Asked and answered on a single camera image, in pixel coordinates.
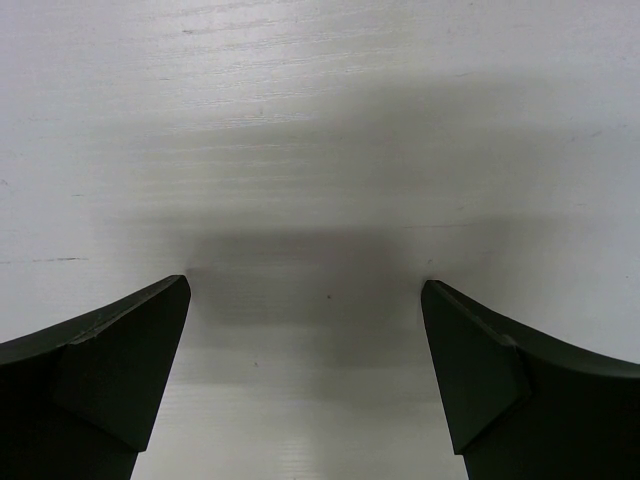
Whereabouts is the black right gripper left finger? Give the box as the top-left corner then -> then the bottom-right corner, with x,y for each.
1,275 -> 191,479

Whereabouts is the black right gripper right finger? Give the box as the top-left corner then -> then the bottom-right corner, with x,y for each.
421,280 -> 639,479

